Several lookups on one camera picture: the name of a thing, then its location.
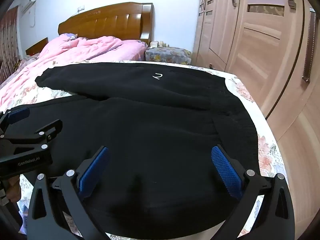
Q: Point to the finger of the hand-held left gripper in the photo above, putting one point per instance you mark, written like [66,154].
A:
[47,131]
[18,114]

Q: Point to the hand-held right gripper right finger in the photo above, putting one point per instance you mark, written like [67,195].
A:
[226,172]

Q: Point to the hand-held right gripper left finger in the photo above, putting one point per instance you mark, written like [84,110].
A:
[93,172]

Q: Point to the black pants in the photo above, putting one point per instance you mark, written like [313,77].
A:
[150,130]

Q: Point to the floral bedsheet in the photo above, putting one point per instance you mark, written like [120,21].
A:
[267,152]

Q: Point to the brown curtain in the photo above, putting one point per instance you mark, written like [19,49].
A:
[8,42]

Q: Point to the pink quilt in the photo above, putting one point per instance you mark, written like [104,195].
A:
[75,52]

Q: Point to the purple floral pillow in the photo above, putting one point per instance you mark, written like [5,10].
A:
[68,35]

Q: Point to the white air conditioner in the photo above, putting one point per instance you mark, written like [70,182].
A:
[28,7]

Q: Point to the wooden headboard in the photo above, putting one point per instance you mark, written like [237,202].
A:
[112,20]

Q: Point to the nightstand with floral cover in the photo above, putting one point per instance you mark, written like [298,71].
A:
[167,55]

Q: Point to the light wooden wardrobe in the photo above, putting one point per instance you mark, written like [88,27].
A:
[262,42]

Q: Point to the white wall socket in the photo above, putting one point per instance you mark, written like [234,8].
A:
[81,7]

